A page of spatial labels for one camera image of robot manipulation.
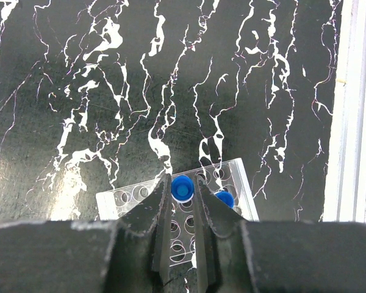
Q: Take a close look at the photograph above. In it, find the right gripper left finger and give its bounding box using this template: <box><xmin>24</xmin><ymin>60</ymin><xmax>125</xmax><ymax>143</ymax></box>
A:
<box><xmin>0</xmin><ymin>175</ymin><xmax>171</xmax><ymax>292</ymax></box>

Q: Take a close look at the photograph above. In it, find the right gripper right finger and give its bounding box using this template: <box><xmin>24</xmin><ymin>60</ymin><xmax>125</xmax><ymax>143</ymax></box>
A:
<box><xmin>193</xmin><ymin>177</ymin><xmax>366</xmax><ymax>292</ymax></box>

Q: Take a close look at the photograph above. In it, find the clear test tube rack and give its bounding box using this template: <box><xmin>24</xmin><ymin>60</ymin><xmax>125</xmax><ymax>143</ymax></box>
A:
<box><xmin>96</xmin><ymin>158</ymin><xmax>259</xmax><ymax>267</ymax></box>

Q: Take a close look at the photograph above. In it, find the blue capped test tube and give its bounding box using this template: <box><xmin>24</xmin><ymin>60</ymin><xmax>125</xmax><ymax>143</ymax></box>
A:
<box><xmin>171</xmin><ymin>175</ymin><xmax>194</xmax><ymax>203</ymax></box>
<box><xmin>215</xmin><ymin>190</ymin><xmax>235</xmax><ymax>209</ymax></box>

